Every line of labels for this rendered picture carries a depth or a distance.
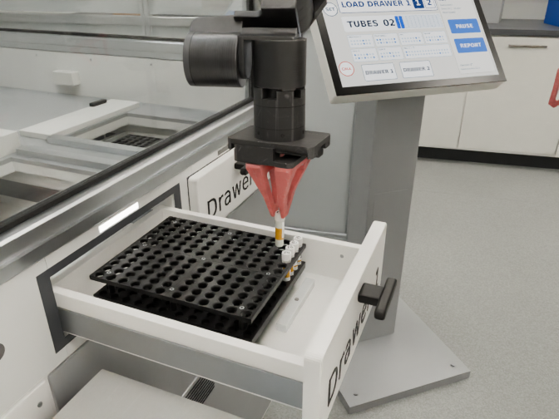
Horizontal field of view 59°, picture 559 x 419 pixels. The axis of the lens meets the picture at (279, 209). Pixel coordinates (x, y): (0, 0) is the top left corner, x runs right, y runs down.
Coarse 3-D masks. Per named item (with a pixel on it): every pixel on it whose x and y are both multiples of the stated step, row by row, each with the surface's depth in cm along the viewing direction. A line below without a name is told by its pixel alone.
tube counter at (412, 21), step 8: (384, 16) 130; (392, 16) 131; (400, 16) 132; (408, 16) 132; (416, 16) 133; (424, 16) 134; (432, 16) 135; (384, 24) 129; (392, 24) 130; (400, 24) 131; (408, 24) 132; (416, 24) 132; (424, 24) 133; (432, 24) 134; (440, 24) 135
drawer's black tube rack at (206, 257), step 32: (160, 224) 73; (192, 224) 74; (128, 256) 65; (160, 256) 65; (192, 256) 65; (224, 256) 65; (256, 256) 65; (128, 288) 59; (160, 288) 59; (192, 288) 58; (224, 288) 58; (288, 288) 64; (192, 320) 59; (224, 320) 59; (256, 320) 59
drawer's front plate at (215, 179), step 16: (224, 160) 89; (192, 176) 82; (208, 176) 85; (224, 176) 90; (240, 176) 97; (192, 192) 83; (208, 192) 86; (224, 192) 91; (240, 192) 98; (192, 208) 84; (224, 208) 92
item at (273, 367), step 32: (224, 224) 76; (256, 224) 74; (96, 256) 67; (320, 256) 71; (352, 256) 69; (64, 288) 60; (96, 288) 68; (320, 288) 69; (64, 320) 60; (96, 320) 57; (128, 320) 56; (160, 320) 54; (320, 320) 63; (128, 352) 58; (160, 352) 55; (192, 352) 53; (224, 352) 52; (256, 352) 50; (288, 352) 58; (224, 384) 54; (256, 384) 51; (288, 384) 49
